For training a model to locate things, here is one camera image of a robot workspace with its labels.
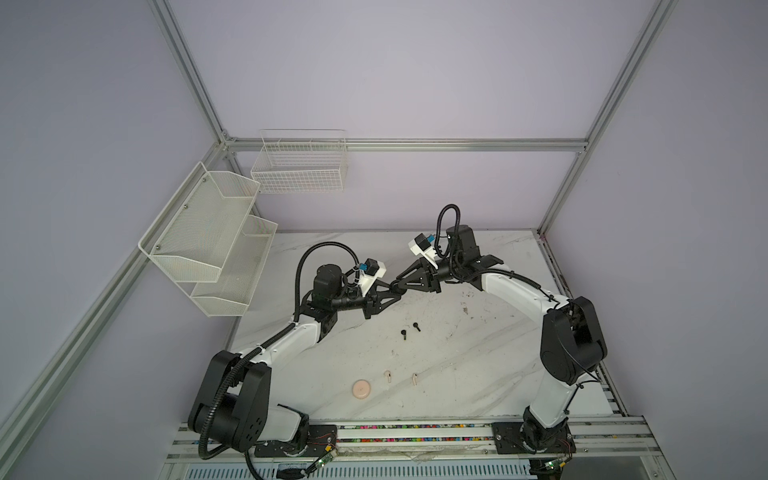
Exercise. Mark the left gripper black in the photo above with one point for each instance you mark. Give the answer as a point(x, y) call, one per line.
point(373, 304)

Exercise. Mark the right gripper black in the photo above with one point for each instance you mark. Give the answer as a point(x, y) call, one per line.
point(427, 282)

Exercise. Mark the black earbud charging case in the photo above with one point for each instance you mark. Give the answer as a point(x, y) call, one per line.
point(397, 288)

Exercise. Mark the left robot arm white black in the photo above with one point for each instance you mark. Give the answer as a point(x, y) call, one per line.
point(233, 409)

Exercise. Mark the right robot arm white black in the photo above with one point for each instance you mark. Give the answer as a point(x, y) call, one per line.
point(571, 342)

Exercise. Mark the pink round charging case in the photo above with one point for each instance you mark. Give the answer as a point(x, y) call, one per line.
point(361, 389)

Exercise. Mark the white mesh shelf lower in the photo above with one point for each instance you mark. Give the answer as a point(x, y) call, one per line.
point(232, 294)

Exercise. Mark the white mesh shelf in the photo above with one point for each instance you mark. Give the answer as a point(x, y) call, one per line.
point(232, 294)
point(192, 238)

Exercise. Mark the white mesh shelf upper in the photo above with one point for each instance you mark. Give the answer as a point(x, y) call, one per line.
point(192, 238)

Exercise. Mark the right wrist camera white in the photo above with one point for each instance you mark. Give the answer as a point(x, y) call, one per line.
point(422, 247)

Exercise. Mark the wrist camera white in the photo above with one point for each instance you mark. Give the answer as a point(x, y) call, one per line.
point(422, 247)
point(372, 269)

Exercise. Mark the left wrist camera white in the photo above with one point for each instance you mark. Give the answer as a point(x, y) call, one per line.
point(372, 269)

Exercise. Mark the aluminium mounting rail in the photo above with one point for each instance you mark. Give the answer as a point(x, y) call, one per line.
point(582, 436)

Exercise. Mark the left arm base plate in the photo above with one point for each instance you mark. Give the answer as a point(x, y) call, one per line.
point(310, 441)

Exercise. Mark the white wire basket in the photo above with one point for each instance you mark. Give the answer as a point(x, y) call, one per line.
point(301, 161)

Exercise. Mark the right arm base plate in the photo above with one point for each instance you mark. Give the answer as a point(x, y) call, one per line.
point(528, 437)

